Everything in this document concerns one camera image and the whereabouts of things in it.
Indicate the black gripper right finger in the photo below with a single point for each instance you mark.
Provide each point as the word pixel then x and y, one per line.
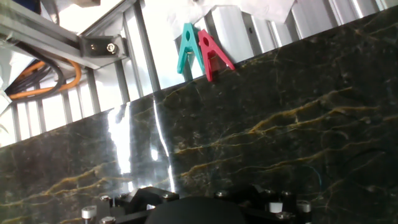
pixel 264 196

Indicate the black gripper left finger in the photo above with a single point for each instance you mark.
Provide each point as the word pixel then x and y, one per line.
pixel 136 200

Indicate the black marble pattern mat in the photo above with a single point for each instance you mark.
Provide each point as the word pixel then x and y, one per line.
pixel 248 124

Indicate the orange tube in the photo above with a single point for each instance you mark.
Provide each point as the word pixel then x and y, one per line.
pixel 74 77

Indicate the red clothespin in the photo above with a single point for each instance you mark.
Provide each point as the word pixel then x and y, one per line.
pixel 210 53

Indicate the teal clothespin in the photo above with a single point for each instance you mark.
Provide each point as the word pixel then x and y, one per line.
pixel 189 43

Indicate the white tissue paper sheets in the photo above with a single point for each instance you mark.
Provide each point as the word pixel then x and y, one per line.
pixel 255 7

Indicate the metal frame bar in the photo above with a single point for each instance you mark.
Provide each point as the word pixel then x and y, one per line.
pixel 46 37

